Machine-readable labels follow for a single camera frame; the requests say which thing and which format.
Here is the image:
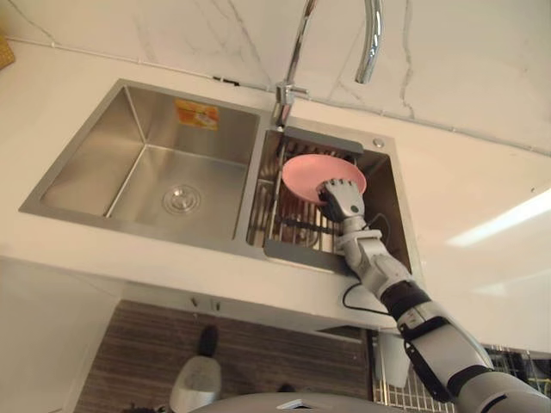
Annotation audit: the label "silver robot leg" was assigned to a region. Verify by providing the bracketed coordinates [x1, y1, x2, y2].
[170, 355, 223, 413]

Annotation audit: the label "tan textured board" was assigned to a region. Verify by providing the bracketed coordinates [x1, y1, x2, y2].
[0, 36, 16, 71]

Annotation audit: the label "orange sink sticker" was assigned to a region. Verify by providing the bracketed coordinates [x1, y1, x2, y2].
[174, 98, 221, 130]

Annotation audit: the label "grey robot torso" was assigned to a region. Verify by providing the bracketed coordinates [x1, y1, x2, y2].
[205, 389, 391, 413]

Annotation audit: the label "chrome gooseneck faucet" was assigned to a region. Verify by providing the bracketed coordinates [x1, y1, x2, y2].
[273, 0, 386, 131]

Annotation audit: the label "wire dishwasher rack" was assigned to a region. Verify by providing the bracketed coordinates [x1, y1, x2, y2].
[371, 335, 551, 413]

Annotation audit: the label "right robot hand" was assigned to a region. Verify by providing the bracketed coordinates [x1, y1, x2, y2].
[316, 179, 368, 224]

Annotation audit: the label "pink bowl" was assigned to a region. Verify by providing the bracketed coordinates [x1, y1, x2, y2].
[281, 153, 368, 205]

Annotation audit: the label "wire drying rack grey ends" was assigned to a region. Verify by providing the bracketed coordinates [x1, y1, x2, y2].
[263, 126, 365, 275]

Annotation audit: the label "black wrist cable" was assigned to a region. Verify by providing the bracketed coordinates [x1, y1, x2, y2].
[342, 213, 401, 320]

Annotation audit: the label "stainless steel double sink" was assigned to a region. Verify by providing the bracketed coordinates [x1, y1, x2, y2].
[18, 77, 427, 299]

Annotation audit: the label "round sink drain strainer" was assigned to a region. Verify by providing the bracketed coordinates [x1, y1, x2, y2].
[162, 182, 202, 215]

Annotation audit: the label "dark robot foot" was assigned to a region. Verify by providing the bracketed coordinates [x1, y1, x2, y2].
[196, 324, 219, 358]

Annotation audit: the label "white plastic cutlery holder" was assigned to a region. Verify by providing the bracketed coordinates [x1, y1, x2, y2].
[377, 332, 411, 387]

